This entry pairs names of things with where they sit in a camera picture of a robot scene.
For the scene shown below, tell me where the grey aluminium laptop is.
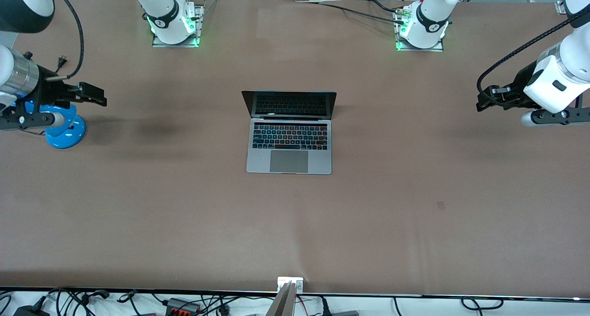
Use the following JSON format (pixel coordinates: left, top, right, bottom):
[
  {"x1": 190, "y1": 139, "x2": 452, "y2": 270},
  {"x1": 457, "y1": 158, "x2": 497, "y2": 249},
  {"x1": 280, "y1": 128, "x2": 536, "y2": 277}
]
[{"x1": 241, "y1": 90, "x2": 337, "y2": 175}]

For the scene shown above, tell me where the blue desk lamp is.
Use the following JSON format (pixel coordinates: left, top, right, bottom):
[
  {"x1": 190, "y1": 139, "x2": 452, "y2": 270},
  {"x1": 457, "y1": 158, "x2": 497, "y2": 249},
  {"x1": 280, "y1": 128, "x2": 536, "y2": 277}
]
[{"x1": 14, "y1": 101, "x2": 87, "y2": 149}]

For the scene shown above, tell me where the black power adapter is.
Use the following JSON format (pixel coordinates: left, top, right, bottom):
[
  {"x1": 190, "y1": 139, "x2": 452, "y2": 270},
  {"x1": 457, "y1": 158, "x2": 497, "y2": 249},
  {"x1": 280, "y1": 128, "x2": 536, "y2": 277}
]
[{"x1": 13, "y1": 305, "x2": 47, "y2": 316}]

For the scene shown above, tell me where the black box with red switches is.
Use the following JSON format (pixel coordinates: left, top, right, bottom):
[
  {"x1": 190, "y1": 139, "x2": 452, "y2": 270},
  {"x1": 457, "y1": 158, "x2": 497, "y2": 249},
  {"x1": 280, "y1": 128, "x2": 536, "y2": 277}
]
[{"x1": 165, "y1": 298, "x2": 201, "y2": 315}]

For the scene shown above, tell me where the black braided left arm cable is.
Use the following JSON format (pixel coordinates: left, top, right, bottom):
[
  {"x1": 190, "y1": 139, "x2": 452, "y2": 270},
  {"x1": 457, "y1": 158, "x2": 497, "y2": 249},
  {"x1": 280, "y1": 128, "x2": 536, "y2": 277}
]
[{"x1": 476, "y1": 15, "x2": 578, "y2": 97}]

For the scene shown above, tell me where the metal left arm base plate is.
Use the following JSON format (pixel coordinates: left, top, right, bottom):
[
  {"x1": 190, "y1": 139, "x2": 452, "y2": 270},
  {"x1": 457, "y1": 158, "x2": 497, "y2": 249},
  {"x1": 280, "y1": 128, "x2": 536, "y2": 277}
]
[{"x1": 395, "y1": 7, "x2": 445, "y2": 53}]

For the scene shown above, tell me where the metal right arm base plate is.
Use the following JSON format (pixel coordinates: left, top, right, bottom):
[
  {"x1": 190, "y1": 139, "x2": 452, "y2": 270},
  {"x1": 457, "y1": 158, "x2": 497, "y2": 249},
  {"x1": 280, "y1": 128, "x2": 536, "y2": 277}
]
[{"x1": 152, "y1": 5, "x2": 204, "y2": 48}]

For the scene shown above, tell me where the black cable to arm base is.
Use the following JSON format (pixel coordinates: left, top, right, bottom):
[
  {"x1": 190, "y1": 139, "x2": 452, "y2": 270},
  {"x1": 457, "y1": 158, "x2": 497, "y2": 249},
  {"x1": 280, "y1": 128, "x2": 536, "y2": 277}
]
[{"x1": 318, "y1": 0, "x2": 408, "y2": 25}]

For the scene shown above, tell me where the black cable loop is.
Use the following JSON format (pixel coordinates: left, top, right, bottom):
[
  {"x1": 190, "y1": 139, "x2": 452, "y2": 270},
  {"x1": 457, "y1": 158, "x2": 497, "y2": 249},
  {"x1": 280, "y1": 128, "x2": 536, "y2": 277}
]
[{"x1": 461, "y1": 297, "x2": 504, "y2": 310}]

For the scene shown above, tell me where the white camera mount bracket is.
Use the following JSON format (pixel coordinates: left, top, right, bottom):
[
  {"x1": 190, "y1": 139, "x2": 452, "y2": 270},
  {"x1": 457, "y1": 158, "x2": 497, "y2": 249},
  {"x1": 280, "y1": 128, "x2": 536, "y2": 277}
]
[{"x1": 277, "y1": 277, "x2": 305, "y2": 293}]

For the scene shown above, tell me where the grey metal camera post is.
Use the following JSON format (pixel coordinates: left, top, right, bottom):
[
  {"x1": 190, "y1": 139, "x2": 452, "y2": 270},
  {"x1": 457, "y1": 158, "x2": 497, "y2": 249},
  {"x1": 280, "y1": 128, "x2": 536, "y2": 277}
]
[{"x1": 265, "y1": 281, "x2": 295, "y2": 316}]

